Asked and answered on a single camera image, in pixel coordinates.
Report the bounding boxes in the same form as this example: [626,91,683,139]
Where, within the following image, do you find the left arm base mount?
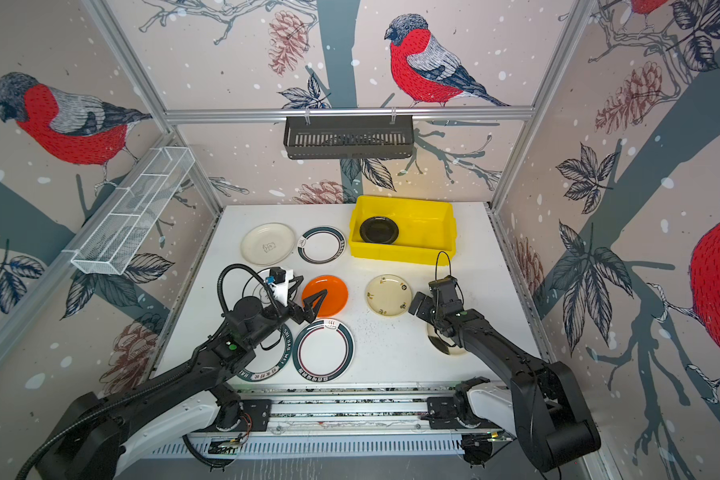
[211,399,272,433]

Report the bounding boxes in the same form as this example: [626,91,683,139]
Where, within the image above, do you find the green red rimmed plate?
[292,318,355,383]

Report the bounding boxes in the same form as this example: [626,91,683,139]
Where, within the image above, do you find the white plate black rings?
[241,268,277,313]

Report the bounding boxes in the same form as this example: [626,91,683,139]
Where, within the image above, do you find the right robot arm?
[408,275,602,472]

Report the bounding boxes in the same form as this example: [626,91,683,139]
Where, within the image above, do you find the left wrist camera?
[266,267,294,306]

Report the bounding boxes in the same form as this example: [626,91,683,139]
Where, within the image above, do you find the cream plate dark green patch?
[427,334,466,356]

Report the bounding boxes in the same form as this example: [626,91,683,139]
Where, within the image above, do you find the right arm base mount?
[420,397,500,430]

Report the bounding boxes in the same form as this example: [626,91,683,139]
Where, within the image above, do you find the white wire mesh basket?
[71,146,195,275]

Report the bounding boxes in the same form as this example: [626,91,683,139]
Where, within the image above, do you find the yellow plastic bin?
[348,196,458,266]

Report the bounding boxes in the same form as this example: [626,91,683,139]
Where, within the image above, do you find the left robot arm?
[17,291,327,479]

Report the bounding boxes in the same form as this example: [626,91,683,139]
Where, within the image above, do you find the cream plate floral marks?
[365,274,413,317]

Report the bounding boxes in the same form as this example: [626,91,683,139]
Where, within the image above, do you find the orange plate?
[302,275,349,318]

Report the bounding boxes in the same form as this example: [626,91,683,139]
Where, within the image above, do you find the small green rimmed plate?
[297,226,346,265]

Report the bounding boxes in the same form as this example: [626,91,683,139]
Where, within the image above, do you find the green lettered rim plate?
[237,325,294,383]

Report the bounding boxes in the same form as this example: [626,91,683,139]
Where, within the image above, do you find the aluminium rail frame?
[189,381,513,436]

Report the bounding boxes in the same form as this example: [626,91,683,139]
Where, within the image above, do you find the black corrugated left cable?
[14,263,289,480]

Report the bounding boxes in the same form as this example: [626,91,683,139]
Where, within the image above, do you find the plain cream plate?
[240,223,296,266]

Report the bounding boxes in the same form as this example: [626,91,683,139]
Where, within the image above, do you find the dark hanging wall basket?
[283,115,414,160]

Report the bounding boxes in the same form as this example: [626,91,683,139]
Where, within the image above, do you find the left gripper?
[249,288,326,349]

